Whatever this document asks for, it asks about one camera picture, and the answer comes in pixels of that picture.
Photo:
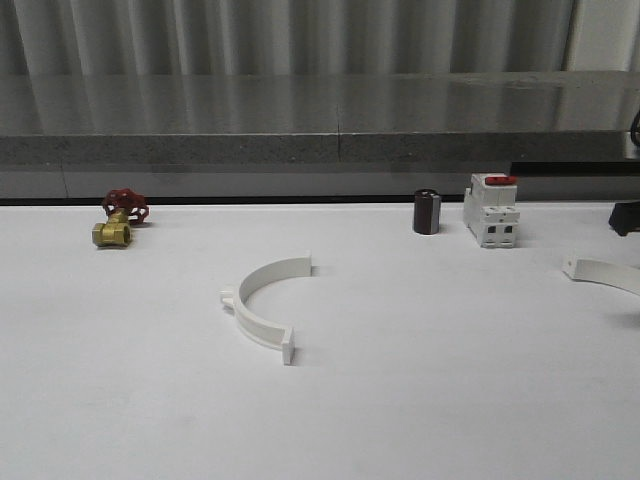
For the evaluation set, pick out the black second gripper part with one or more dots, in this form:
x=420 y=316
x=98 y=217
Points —
x=625 y=218

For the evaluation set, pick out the grey corrugated curtain backdrop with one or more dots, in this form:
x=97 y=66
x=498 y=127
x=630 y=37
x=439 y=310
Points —
x=317 y=37

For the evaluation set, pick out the white half-ring pipe clamp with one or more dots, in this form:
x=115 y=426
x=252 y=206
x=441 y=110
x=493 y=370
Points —
x=621 y=277
x=264 y=332

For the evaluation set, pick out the dark brown cylindrical capacitor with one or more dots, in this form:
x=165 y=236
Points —
x=427 y=206

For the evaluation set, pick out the white circuit breaker red switch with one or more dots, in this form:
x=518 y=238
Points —
x=490 y=211

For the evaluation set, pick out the grey stone counter ledge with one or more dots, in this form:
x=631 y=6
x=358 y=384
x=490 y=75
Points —
x=441 y=123

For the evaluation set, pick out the brass valve with red handle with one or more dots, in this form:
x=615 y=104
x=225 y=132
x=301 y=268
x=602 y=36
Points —
x=123 y=208

